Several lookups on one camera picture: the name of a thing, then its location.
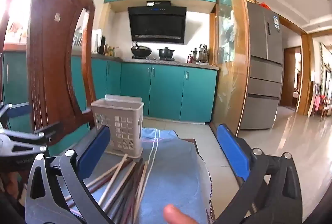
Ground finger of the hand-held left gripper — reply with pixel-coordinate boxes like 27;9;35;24
0;122;61;152
0;102;29;128

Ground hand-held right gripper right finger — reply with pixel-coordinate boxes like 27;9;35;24
215;124;303;224

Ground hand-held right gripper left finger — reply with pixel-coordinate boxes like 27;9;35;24
24;125;111;224

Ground white plastic chopstick holder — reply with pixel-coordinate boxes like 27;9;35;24
91;94;145;157

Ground pile of mixed chopsticks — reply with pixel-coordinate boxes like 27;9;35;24
61;154;151;224

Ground blue striped towel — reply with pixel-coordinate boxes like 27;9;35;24
83;128;213;224

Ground carved wooden chair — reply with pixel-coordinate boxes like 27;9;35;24
0;0;96;147

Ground silver refrigerator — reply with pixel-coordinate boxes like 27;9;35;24
240;1;284;130

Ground etched glass sliding door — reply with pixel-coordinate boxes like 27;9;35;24
210;0;251;136

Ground white countertop appliance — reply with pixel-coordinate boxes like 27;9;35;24
92;29;102;54

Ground condiment bottles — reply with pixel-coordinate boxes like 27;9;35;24
105;45;120;57

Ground wooden dining chairs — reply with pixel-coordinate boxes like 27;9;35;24
312;81;332;121

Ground stainless steel pot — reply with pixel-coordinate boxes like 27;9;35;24
190;44;210;62

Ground grey kitchen countertop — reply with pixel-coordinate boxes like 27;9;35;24
71;54;220;70

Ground gas stove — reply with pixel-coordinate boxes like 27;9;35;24
132;55;175;61

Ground black wok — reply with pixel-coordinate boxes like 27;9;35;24
130;43;152;57

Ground black cooking pot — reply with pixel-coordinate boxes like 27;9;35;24
158;47;176;59

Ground black range hood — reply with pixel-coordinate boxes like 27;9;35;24
128;1;187;45

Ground wooden door frame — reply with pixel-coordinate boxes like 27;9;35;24
280;17;315;116

